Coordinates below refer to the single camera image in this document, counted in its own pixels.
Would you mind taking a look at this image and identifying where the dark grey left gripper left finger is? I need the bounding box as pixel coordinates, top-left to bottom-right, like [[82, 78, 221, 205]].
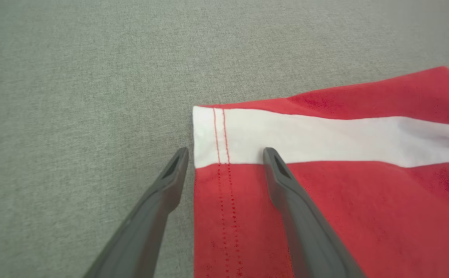
[[83, 147, 189, 278]]

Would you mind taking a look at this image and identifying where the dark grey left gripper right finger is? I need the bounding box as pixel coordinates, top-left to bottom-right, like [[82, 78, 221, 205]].
[[262, 147, 367, 278]]

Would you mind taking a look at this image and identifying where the red shorts white side stripe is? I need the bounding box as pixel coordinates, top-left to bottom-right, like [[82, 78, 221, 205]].
[[192, 66, 449, 278]]

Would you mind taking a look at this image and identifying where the grey fabric sofa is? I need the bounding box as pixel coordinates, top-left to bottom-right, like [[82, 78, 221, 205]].
[[0, 0, 449, 278]]

